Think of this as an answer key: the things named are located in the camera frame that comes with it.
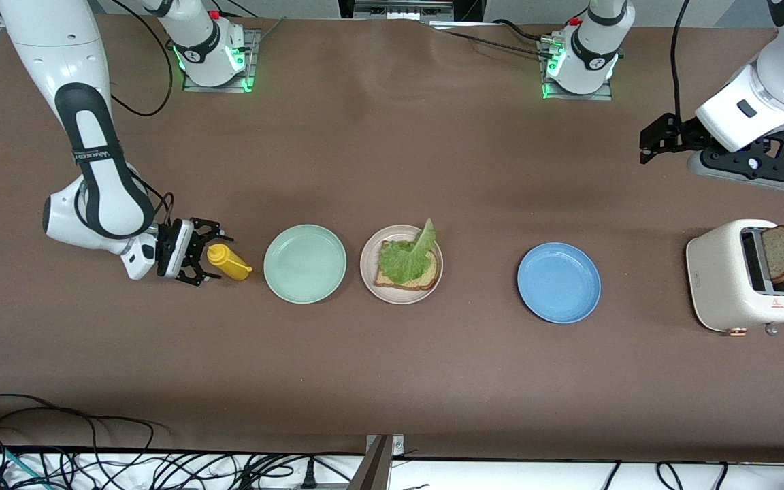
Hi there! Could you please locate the light green plate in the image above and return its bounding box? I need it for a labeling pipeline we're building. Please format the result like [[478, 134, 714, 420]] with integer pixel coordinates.
[[263, 224, 348, 305]]

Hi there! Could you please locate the grey electronics box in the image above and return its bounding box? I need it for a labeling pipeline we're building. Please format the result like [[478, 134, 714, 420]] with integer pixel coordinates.
[[338, 0, 457, 22]]

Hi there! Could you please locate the blue plate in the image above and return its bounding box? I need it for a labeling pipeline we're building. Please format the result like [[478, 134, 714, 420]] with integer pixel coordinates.
[[517, 242, 602, 325]]

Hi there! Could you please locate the black hanging cable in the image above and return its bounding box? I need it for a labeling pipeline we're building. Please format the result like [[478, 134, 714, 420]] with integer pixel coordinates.
[[593, 461, 623, 490], [656, 461, 687, 490]]

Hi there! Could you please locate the green lettuce leaf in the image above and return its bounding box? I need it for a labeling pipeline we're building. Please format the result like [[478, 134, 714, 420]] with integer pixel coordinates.
[[378, 218, 438, 287]]

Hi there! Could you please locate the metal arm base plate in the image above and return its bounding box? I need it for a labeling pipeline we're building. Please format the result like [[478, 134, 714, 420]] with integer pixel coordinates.
[[543, 37, 614, 101], [182, 27, 257, 93]]

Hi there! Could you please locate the yellow mustard squeeze bottle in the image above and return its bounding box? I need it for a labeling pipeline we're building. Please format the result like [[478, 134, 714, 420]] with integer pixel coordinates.
[[206, 244, 254, 281]]

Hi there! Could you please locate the black base power cable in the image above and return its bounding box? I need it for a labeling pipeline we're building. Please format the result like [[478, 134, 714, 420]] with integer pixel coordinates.
[[429, 19, 556, 59]]

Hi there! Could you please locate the grey metal camera post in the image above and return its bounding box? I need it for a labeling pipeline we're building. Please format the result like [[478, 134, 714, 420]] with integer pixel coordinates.
[[349, 434, 406, 490]]

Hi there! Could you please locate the beige plate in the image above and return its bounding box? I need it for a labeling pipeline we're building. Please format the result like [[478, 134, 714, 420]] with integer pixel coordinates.
[[359, 224, 444, 305]]

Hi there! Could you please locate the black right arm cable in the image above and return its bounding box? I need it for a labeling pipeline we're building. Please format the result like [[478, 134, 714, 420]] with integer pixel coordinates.
[[110, 0, 175, 229]]

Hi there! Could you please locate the cream white toaster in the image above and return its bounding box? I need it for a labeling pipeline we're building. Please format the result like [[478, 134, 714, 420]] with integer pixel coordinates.
[[685, 218, 784, 338]]

